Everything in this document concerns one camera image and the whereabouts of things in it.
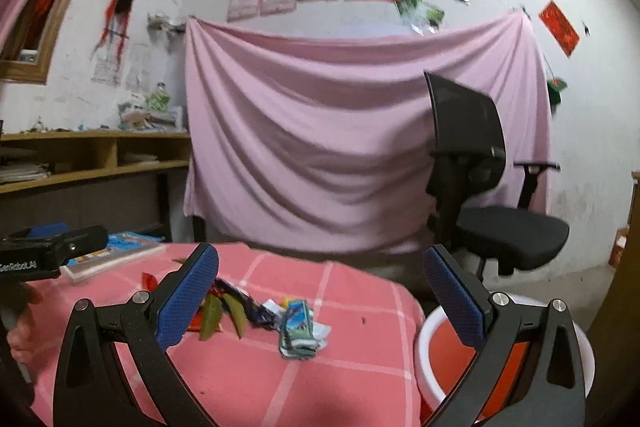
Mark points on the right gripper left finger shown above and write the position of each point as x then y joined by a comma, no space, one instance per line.
91,387

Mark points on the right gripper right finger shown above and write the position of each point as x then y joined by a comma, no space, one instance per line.
549,388

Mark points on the leaves and wrappers pile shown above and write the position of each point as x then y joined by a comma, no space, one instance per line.
225,306

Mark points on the green white paper packet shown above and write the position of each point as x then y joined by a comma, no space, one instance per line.
300,337

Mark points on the person's left hand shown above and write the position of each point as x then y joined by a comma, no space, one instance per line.
21,338

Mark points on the blue cover book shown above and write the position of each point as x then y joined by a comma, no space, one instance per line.
121,248

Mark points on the orange white plastic basin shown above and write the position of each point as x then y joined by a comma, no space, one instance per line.
440,359

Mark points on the wooden cabinet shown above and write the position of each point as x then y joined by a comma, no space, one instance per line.
624,257

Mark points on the black office chair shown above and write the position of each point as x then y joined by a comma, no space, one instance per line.
469,159

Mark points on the pink hanging sheet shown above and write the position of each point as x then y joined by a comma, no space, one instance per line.
321,145

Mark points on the wooden wall shelf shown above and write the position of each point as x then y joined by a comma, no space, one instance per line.
83,157

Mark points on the red tassel wall ornament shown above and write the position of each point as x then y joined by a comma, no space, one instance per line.
116,21

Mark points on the green cap on wall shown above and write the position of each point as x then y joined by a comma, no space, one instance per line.
555,87

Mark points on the red diamond wall poster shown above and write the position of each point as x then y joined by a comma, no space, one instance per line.
560,27

